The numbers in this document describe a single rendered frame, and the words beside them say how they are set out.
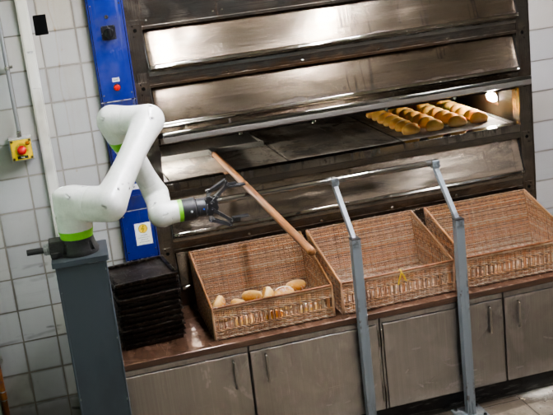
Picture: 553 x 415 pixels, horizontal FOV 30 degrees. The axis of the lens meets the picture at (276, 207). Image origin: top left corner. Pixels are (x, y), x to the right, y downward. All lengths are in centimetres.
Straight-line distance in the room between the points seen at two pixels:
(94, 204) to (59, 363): 142
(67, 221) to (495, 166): 235
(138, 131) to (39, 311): 131
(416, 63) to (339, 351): 142
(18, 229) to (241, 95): 117
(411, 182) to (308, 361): 108
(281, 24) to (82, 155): 108
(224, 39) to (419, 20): 94
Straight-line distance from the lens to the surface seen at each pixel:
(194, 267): 472
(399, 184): 507
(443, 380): 487
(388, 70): 496
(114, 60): 461
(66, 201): 377
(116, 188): 371
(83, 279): 383
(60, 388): 502
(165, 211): 417
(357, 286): 447
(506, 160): 529
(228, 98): 475
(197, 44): 469
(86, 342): 392
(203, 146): 546
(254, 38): 474
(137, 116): 392
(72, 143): 468
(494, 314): 485
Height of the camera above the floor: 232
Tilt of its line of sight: 16 degrees down
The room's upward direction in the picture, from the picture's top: 7 degrees counter-clockwise
